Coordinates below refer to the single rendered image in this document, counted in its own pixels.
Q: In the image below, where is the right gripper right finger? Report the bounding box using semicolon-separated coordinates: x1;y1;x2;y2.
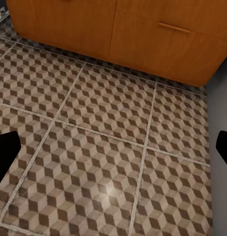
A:
216;131;227;164

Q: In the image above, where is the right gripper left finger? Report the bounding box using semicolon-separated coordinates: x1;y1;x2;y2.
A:
0;131;21;182

